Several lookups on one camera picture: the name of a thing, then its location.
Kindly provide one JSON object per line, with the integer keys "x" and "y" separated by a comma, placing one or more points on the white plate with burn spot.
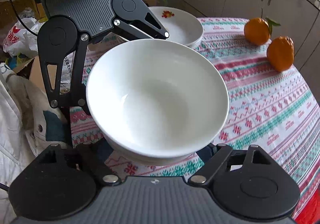
{"x": 175, "y": 21}

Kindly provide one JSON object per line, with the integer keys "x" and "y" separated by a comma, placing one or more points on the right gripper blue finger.
{"x": 207, "y": 152}

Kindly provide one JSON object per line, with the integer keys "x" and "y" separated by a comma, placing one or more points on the white sleeve left forearm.
{"x": 28, "y": 124}

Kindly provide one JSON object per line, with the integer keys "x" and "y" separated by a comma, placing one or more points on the orange without leaf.
{"x": 280, "y": 53}

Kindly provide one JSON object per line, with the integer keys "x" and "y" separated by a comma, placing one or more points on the red snack package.
{"x": 310, "y": 213}

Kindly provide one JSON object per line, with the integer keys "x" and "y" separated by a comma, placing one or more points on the floral white bowl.
{"x": 156, "y": 99}
{"x": 150, "y": 157}

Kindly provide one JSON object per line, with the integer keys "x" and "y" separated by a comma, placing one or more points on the orange with green leaf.
{"x": 258, "y": 30}

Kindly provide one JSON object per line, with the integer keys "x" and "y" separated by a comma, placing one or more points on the patterned tablecloth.
{"x": 276, "y": 111}

